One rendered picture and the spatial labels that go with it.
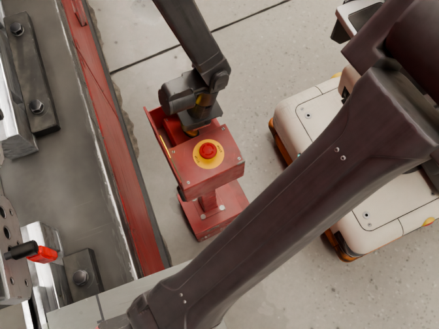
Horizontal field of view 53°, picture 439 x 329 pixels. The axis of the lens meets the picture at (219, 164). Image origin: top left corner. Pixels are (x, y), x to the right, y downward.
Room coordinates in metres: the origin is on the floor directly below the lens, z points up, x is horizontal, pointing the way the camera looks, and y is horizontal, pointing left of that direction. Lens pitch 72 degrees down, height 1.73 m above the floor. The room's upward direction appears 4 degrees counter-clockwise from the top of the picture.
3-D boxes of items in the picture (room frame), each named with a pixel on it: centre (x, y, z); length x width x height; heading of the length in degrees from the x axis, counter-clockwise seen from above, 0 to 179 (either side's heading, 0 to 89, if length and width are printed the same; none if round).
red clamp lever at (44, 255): (0.09, 0.26, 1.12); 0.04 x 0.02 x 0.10; 107
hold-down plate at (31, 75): (0.52, 0.40, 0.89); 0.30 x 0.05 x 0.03; 17
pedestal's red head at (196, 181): (0.38, 0.05, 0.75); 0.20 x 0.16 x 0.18; 23
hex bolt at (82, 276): (0.07, 0.27, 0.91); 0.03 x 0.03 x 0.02
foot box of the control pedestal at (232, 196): (0.39, 0.02, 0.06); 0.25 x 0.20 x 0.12; 113
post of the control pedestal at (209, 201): (0.38, 0.05, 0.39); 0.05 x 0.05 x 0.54; 23
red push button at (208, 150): (0.34, 0.02, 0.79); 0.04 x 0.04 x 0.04
